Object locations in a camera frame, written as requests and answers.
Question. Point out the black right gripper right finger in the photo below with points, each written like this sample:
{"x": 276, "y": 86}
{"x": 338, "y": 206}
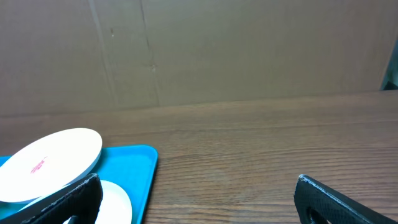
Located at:
{"x": 317, "y": 203}

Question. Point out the cardboard back panel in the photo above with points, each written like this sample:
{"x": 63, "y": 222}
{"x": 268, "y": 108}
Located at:
{"x": 80, "y": 55}

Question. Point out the blue plastic tray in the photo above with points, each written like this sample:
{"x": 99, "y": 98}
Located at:
{"x": 130, "y": 167}

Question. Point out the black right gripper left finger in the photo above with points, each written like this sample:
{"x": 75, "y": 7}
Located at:
{"x": 76, "y": 203}

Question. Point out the light blue plate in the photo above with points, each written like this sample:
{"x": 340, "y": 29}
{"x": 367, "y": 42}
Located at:
{"x": 115, "y": 206}

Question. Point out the white plate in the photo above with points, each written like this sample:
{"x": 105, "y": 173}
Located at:
{"x": 49, "y": 163}

